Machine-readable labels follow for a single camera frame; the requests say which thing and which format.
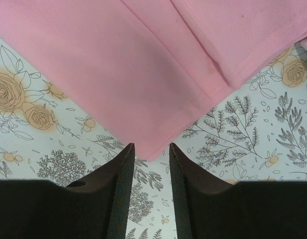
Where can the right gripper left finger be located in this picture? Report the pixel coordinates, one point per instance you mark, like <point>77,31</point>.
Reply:
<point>93,207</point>

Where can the floral table mat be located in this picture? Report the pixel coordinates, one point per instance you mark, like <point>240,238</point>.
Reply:
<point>257,133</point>

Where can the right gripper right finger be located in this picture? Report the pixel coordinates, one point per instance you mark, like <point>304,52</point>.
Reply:
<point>207,207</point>

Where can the pink t shirt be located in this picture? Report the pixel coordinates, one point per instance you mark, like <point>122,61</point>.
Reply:
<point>147,69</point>

